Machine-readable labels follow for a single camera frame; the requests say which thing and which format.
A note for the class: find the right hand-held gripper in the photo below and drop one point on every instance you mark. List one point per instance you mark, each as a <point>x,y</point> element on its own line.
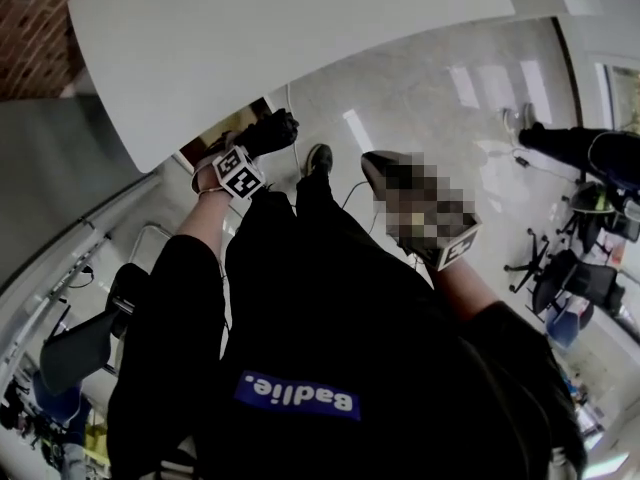
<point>457,248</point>

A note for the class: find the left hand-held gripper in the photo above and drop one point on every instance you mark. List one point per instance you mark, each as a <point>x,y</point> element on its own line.
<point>237,173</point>

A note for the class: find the person's left forearm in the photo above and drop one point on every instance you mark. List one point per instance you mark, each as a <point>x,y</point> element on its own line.
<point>202,218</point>

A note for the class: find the person's right forearm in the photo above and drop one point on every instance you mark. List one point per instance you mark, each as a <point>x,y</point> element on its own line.
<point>465,288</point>

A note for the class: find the white table top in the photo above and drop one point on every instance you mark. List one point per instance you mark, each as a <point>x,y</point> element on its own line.
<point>250,43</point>

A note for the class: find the person's dark shoe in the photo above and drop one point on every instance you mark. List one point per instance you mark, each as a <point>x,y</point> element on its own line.
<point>320,158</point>

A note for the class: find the person's black trousers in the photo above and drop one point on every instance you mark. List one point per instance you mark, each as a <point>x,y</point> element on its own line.
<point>315,193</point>

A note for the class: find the white metal rack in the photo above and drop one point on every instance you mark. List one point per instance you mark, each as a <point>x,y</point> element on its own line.
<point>150,238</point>

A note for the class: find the black power adapter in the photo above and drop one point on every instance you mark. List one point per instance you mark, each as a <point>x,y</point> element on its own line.
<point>522,159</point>

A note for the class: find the person's black shirt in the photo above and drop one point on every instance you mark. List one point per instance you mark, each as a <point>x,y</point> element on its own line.
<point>325,343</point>

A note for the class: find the black office chair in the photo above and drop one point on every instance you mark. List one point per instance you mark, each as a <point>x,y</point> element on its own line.
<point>590,213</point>
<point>575,278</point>

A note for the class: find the blue plastic bin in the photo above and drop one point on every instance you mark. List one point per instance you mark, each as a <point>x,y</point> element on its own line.
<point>567,325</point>

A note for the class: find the large window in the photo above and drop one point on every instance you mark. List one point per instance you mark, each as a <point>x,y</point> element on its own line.
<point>622,98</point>

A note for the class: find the blue chair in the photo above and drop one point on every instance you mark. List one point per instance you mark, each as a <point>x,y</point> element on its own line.
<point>60,403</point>

